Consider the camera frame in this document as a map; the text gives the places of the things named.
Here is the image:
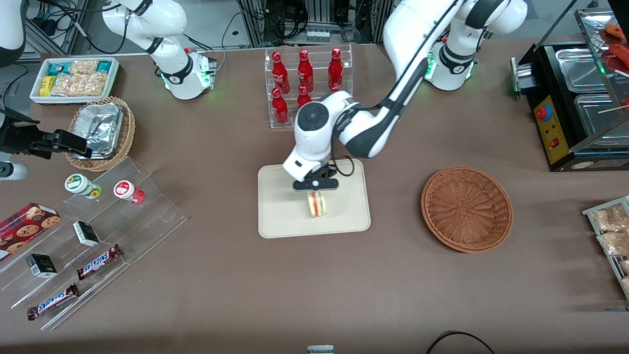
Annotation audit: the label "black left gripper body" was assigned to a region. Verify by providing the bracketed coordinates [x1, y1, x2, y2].
[293, 167, 340, 192]

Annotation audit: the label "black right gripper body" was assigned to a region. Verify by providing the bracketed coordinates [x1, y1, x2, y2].
[0, 109, 55, 159]

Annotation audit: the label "triangular sandwich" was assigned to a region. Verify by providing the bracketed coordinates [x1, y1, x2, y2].
[306, 190, 329, 218]

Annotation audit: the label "beige plastic serving tray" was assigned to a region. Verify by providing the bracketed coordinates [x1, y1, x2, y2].
[258, 158, 372, 239]

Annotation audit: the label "oval wicker basket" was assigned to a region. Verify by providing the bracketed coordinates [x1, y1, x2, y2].
[65, 96, 136, 172]

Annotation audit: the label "round brown wicker basket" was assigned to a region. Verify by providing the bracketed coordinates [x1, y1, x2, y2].
[421, 166, 514, 254]

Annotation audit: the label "green lid yogurt cup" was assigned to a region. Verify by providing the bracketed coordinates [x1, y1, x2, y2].
[64, 173, 103, 200]

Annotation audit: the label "aluminium foil containers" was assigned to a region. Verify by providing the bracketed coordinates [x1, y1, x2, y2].
[73, 103, 124, 159]

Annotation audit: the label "white rectangular snack bin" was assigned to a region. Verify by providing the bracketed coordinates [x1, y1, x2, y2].
[29, 57, 120, 105]

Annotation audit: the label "large clear nut bag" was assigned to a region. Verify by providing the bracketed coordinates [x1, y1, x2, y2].
[51, 72, 108, 97]

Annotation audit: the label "red lid yogurt cup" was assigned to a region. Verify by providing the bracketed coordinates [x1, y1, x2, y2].
[113, 180, 146, 205]

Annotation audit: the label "small clear nut bag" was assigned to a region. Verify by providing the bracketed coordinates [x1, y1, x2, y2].
[69, 59, 99, 75]

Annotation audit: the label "clear acrylic bottle rack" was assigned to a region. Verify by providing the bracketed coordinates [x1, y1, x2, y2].
[264, 44, 354, 130]

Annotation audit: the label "small black carton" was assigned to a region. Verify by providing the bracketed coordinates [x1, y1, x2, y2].
[25, 253, 58, 279]
[72, 221, 101, 248]

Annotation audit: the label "red cookie box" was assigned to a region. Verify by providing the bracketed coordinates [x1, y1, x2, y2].
[0, 202, 62, 262]

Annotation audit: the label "clear acrylic stepped display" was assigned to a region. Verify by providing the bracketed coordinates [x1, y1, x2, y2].
[0, 156, 188, 331]

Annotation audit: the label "snickers chocolate bar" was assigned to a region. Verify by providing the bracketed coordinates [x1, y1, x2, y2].
[76, 244, 124, 281]
[27, 283, 80, 322]

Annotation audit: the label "black hot food display case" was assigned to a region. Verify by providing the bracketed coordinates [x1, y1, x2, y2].
[510, 7, 629, 173]

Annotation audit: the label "steel food pan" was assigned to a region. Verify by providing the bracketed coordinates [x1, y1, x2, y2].
[573, 93, 629, 140]
[554, 47, 612, 93]

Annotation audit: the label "red sausage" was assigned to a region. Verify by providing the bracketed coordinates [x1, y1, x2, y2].
[605, 44, 629, 75]
[605, 23, 629, 42]

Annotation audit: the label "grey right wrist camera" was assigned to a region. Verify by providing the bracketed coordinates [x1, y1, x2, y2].
[0, 161, 29, 181]

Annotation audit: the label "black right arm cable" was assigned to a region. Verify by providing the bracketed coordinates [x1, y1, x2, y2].
[27, 0, 131, 55]

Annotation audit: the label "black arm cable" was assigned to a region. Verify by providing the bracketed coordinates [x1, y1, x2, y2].
[328, 0, 465, 177]
[27, 0, 131, 55]

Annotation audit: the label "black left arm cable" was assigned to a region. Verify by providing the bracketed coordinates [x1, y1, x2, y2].
[328, 0, 465, 177]

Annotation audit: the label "aluminium frame rack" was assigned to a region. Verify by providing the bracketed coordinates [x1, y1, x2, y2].
[237, 0, 396, 48]

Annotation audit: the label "black looped cable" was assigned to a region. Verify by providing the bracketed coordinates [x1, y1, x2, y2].
[425, 331, 497, 354]

